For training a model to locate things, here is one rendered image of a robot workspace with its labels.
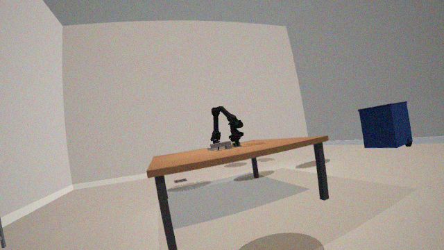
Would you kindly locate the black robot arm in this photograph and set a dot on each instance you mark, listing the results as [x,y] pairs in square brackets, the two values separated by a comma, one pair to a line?
[234,123]

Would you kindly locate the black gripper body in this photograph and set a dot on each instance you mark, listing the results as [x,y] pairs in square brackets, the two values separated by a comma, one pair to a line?
[234,134]

